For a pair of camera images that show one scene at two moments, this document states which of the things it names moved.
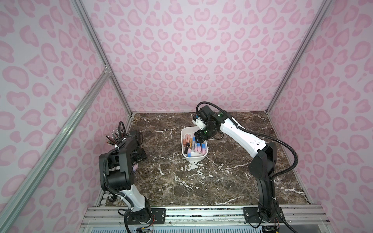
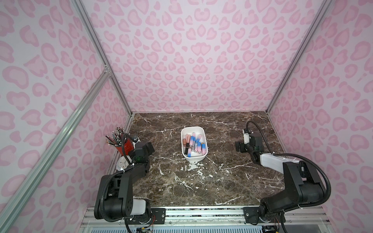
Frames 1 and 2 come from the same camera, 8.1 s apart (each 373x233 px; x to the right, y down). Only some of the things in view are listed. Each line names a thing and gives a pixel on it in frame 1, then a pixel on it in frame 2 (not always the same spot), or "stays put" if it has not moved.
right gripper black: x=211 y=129 -> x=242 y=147
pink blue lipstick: x=199 y=147 stays put
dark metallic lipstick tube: x=186 y=148 stays put
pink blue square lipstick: x=203 y=149 stays put
